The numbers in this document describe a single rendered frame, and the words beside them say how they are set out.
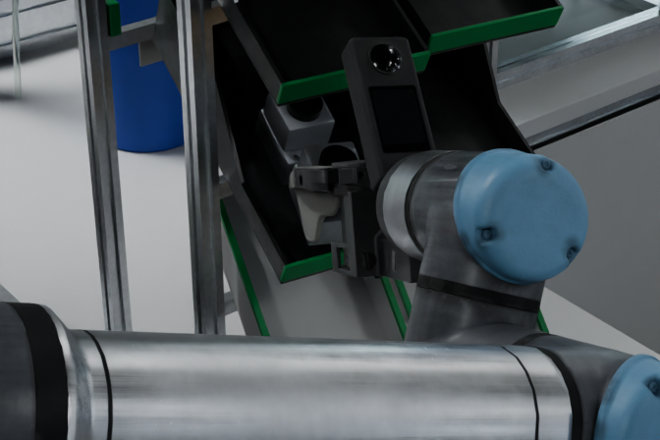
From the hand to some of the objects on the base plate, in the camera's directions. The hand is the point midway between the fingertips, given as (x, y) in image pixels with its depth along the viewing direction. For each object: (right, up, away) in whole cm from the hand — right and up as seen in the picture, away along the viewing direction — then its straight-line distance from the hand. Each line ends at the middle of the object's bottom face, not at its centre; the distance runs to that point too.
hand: (332, 169), depth 114 cm
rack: (-4, -26, +40) cm, 47 cm away
